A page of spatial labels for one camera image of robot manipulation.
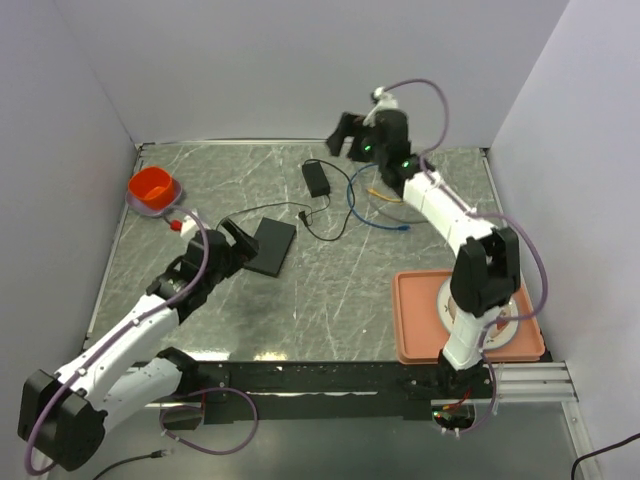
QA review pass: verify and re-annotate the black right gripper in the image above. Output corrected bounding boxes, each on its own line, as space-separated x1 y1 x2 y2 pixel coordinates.
323 114 386 168

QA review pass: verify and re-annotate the black network switch box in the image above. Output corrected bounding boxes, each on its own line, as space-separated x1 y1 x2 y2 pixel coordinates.
244 217 297 278

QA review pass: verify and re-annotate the yellow ethernet cable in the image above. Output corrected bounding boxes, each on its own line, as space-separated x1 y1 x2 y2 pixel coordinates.
367 187 404 204

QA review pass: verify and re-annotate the blue ethernet cable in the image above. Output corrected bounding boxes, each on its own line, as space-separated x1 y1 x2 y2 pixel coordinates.
346 162 412 232

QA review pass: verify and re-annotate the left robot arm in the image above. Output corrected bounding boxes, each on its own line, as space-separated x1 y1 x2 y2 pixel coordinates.
17 214 259 477

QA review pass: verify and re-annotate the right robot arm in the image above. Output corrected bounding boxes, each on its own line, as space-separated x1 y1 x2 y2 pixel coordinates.
325 108 521 399

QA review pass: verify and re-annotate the orange plastic cup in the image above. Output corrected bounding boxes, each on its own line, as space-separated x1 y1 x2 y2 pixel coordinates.
127 166 176 210

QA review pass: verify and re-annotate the lilac plastic dish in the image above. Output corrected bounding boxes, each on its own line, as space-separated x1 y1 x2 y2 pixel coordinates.
124 182 183 219

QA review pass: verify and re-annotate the pink plastic tray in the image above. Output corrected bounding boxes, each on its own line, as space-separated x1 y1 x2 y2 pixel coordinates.
391 269 545 365

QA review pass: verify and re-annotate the patterned ceramic plate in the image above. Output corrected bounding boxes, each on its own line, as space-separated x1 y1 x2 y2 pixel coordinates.
436 278 518 351

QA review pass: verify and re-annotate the aluminium frame rail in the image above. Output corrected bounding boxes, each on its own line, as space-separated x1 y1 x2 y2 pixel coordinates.
174 361 576 404

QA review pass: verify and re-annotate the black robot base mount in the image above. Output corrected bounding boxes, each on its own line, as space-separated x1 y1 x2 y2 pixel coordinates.
160 361 492 424

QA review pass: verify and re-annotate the black cable with plug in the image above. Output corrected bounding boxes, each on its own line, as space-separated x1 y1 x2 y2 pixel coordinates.
88 448 174 480

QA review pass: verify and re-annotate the black cable at corner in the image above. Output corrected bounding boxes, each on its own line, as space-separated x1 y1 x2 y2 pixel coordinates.
571 433 640 480

